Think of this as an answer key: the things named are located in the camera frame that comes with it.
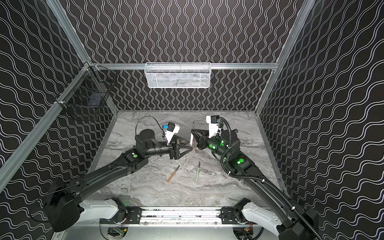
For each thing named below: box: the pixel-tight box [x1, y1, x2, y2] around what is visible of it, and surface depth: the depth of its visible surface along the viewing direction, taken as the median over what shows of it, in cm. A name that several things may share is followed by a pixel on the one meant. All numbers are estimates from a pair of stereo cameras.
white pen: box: [190, 120, 195, 147], surface depth 69 cm
